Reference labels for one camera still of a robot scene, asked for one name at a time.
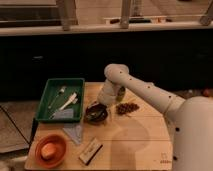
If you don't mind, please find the orange round fruit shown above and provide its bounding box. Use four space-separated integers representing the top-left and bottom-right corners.
41 143 56 160

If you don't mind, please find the wooden rectangular block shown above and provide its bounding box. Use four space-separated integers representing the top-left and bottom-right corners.
79 138 103 165

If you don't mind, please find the orange bowl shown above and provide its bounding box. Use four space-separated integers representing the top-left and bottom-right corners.
35 134 67 169

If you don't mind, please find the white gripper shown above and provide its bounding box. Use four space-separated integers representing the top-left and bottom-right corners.
97 79 126 106

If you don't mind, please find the white plastic utensil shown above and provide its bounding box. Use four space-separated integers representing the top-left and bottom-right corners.
49 92 77 119

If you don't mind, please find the grey cloth piece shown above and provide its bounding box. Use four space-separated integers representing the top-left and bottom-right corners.
53 109 74 119

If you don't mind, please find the green plastic tray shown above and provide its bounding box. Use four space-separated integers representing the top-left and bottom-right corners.
35 78 84 123

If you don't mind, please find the metal spoon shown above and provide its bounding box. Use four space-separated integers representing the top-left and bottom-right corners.
48 86 66 109

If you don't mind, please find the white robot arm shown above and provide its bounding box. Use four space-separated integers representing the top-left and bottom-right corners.
98 64 213 171

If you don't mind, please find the dark purple bowl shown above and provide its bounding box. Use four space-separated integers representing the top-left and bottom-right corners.
84 102 108 124

